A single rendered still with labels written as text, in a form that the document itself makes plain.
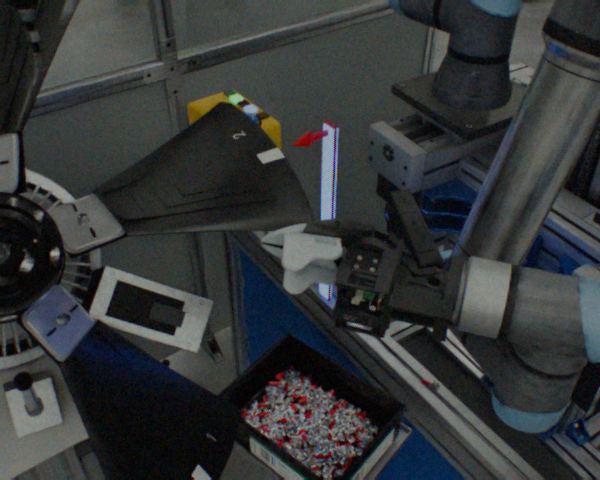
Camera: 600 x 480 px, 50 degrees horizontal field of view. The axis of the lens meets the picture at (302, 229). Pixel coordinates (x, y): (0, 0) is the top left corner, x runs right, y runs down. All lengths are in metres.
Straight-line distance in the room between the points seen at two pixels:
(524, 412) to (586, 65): 0.35
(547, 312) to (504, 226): 0.12
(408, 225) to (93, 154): 1.02
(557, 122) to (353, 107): 1.34
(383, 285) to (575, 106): 0.24
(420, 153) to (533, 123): 0.56
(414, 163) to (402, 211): 0.52
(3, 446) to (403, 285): 0.59
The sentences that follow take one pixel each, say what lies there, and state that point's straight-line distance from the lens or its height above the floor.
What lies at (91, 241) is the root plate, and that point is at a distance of 0.73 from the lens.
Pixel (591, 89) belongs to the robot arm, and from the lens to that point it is 0.66.
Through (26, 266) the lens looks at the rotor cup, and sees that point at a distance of 0.69.
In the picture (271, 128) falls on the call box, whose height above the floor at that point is 1.07.
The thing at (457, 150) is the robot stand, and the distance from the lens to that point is 1.28.
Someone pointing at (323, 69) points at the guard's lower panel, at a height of 0.85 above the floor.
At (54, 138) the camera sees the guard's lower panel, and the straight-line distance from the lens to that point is 1.52.
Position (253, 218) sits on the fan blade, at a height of 1.17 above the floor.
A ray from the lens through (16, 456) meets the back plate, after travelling 0.99.
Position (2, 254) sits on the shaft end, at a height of 1.22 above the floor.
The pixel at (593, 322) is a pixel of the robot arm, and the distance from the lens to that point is 0.64.
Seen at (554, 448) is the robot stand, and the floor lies 0.23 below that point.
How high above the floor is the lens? 1.63
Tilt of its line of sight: 39 degrees down
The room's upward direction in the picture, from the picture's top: straight up
